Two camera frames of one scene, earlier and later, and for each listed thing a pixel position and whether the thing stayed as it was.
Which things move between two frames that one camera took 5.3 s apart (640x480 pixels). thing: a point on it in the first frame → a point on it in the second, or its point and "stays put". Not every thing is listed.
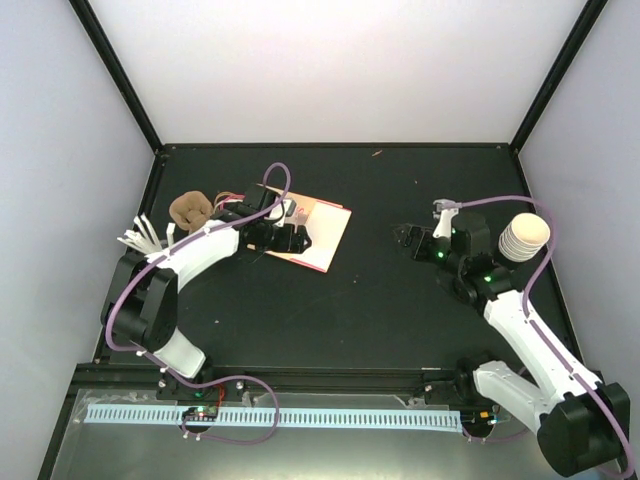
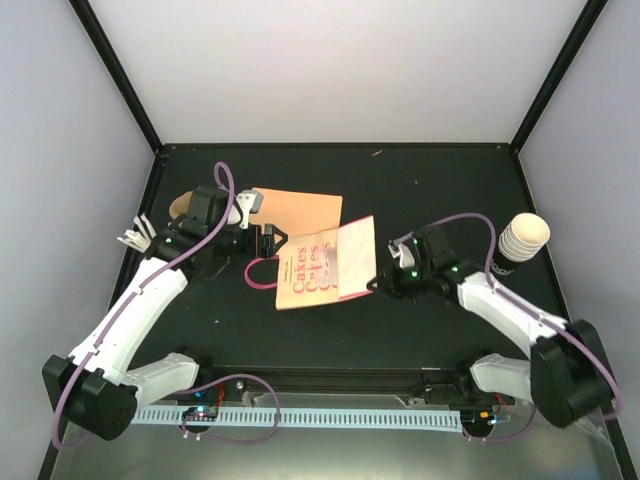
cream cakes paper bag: (325, 223) → (323, 266)
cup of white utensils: (146, 239) stays put
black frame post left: (89, 20) stays put
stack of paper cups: (524, 237) stays put
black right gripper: (422, 234) → (391, 286)
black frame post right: (568, 53) stays put
